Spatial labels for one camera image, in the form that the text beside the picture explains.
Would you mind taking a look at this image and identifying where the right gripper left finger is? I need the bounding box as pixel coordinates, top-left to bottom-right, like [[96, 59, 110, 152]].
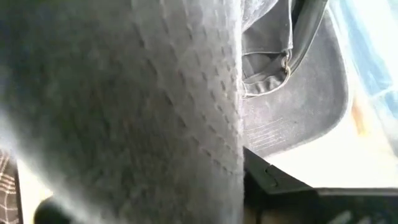
[[34, 196, 85, 224]]

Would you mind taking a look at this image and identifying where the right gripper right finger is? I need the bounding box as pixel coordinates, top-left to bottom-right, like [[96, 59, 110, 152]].
[[244, 148, 318, 224]]

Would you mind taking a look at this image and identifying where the dark blue baseball cap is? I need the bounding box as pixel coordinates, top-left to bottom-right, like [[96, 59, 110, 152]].
[[0, 0, 245, 224], [241, 0, 349, 159]]

